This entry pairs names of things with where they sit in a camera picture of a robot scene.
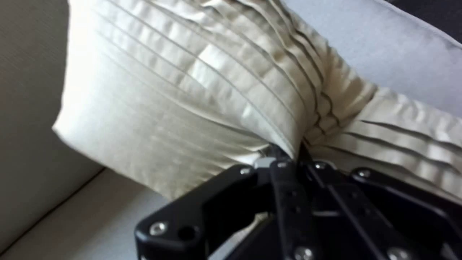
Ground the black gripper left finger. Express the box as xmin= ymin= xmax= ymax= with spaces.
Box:
xmin=135 ymin=155 xmax=330 ymax=260

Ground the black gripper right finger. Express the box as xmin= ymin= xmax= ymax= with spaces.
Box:
xmin=299 ymin=143 xmax=462 ymax=260

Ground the cream pleated pillow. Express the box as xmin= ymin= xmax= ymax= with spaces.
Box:
xmin=51 ymin=0 xmax=462 ymax=204

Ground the grey fabric sofa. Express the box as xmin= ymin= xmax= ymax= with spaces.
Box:
xmin=0 ymin=0 xmax=462 ymax=260

